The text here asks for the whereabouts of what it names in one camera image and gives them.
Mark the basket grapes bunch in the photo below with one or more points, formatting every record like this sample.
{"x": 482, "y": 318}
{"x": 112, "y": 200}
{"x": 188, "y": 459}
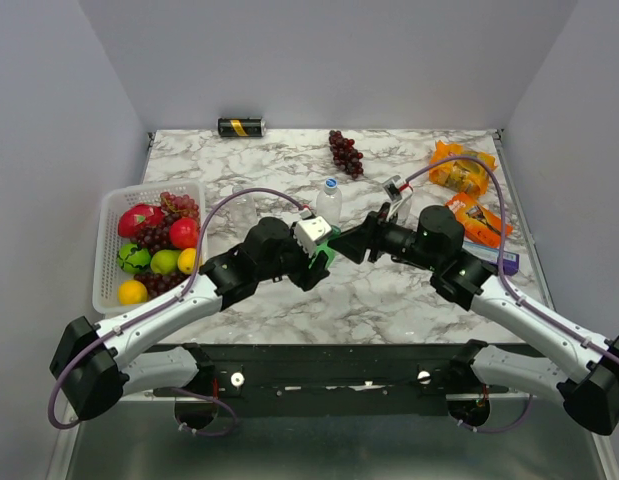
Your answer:
{"x": 158, "y": 284}
{"x": 174, "y": 207}

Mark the orange razor package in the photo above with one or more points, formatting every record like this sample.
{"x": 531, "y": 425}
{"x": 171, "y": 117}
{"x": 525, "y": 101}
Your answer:
{"x": 480, "y": 225}

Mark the red apple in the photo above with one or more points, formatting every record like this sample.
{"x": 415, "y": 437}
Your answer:
{"x": 184, "y": 233}

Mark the red dragon fruit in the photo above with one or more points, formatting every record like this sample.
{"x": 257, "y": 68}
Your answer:
{"x": 138, "y": 217}

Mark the white plastic basket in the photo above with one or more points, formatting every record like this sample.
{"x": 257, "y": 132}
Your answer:
{"x": 108, "y": 276}

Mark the basket grapes lower bunch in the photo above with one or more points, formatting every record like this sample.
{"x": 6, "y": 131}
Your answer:
{"x": 158, "y": 284}

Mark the orange fruit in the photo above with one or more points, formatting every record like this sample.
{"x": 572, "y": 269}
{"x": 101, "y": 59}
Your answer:
{"x": 132, "y": 292}

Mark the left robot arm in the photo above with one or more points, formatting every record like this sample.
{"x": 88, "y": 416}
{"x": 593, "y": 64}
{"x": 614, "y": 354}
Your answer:
{"x": 95, "y": 365}

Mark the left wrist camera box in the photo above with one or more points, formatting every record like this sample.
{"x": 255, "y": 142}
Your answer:
{"x": 310, "y": 233}

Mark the green plastic bottle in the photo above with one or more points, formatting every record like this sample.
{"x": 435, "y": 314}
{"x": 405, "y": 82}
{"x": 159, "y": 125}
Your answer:
{"x": 324, "y": 247}

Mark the green pear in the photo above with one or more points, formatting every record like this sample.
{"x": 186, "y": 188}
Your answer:
{"x": 165, "y": 262}

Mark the orange snack bag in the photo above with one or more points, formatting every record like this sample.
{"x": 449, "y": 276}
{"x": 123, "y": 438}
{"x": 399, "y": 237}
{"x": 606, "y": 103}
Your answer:
{"x": 461, "y": 175}

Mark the purple small box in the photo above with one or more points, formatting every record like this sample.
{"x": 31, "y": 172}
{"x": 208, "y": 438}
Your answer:
{"x": 511, "y": 261}

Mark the green watermelon toy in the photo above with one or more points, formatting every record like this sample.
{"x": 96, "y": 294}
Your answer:
{"x": 133, "y": 259}

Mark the basket grapes upper bunch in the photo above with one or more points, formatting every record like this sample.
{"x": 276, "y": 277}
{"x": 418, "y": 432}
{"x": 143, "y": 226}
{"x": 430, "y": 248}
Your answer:
{"x": 174, "y": 207}

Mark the clear bottle blue cap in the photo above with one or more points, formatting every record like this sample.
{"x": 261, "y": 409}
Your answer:
{"x": 329, "y": 206}

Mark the clear bottle red cap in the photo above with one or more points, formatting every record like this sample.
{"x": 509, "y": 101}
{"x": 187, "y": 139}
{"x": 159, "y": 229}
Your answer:
{"x": 403, "y": 212}

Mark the dark grapes on table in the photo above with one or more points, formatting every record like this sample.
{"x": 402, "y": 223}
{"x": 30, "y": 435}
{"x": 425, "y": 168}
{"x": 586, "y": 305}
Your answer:
{"x": 345, "y": 156}

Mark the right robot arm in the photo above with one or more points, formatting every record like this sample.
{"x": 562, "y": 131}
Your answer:
{"x": 575, "y": 367}

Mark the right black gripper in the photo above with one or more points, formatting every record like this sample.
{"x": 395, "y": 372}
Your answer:
{"x": 369, "y": 235}

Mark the black gold battery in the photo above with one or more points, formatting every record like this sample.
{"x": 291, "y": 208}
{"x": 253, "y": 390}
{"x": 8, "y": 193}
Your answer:
{"x": 241, "y": 127}

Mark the black mounting rail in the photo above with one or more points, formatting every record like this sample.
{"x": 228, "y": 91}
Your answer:
{"x": 345, "y": 380}

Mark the yellow lemon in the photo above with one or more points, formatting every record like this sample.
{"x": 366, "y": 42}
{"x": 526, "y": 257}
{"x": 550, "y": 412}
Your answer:
{"x": 188, "y": 262}

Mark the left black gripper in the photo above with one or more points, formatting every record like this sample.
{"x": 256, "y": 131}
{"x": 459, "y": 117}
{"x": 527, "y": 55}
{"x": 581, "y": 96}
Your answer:
{"x": 308, "y": 279}

